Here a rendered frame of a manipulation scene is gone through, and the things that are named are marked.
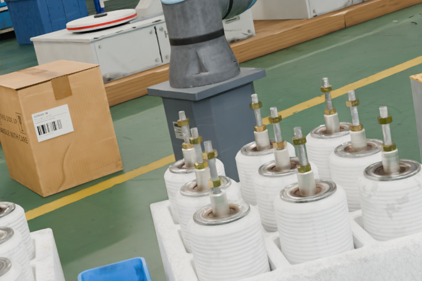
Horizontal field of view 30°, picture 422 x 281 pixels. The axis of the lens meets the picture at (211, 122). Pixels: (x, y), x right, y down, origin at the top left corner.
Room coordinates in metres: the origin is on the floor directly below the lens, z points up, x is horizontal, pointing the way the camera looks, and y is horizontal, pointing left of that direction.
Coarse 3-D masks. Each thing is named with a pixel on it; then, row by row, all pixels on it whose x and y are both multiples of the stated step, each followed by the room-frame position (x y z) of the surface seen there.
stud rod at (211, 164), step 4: (208, 140) 0.96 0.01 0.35; (204, 144) 0.96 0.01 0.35; (208, 144) 0.95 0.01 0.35; (208, 148) 0.95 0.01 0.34; (208, 160) 0.95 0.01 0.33; (212, 160) 0.95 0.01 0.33; (208, 164) 0.96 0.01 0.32; (212, 164) 0.95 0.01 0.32; (212, 168) 0.95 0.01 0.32; (216, 168) 0.96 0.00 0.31; (212, 172) 0.95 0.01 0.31; (216, 172) 0.96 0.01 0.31; (212, 176) 0.95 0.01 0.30; (216, 176) 0.96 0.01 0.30; (212, 180) 0.95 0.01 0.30; (216, 188) 0.95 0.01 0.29; (216, 192) 0.95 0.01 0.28; (220, 192) 0.96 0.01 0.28
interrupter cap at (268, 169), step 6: (270, 162) 1.12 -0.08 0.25; (294, 162) 1.10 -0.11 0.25; (264, 168) 1.10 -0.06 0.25; (270, 168) 1.10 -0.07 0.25; (294, 168) 1.07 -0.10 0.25; (264, 174) 1.07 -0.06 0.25; (270, 174) 1.06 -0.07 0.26; (276, 174) 1.06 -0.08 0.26; (282, 174) 1.05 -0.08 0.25; (288, 174) 1.05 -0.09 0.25
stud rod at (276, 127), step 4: (272, 108) 1.09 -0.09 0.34; (276, 108) 1.09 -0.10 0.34; (272, 112) 1.09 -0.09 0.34; (276, 112) 1.09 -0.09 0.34; (272, 116) 1.09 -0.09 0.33; (276, 116) 1.09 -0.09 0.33; (276, 124) 1.09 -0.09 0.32; (276, 128) 1.09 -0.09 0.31; (276, 132) 1.09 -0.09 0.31; (280, 132) 1.09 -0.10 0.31; (276, 136) 1.09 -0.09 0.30; (280, 136) 1.09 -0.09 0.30; (276, 140) 1.09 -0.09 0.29; (280, 140) 1.09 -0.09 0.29
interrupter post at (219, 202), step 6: (222, 192) 0.95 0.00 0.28; (210, 198) 0.95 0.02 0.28; (216, 198) 0.95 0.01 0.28; (222, 198) 0.95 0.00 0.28; (216, 204) 0.95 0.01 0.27; (222, 204) 0.95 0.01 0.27; (228, 204) 0.96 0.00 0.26; (216, 210) 0.95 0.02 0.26; (222, 210) 0.95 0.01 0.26; (228, 210) 0.95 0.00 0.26; (216, 216) 0.95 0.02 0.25; (222, 216) 0.95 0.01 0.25
